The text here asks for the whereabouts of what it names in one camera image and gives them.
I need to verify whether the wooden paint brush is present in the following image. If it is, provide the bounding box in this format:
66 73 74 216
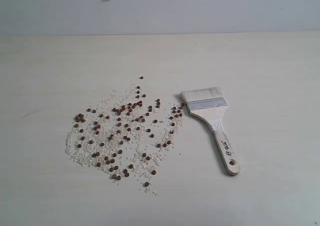
181 87 240 176

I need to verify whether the pile of grains and pellets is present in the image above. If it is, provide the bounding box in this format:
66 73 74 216
65 77 185 193

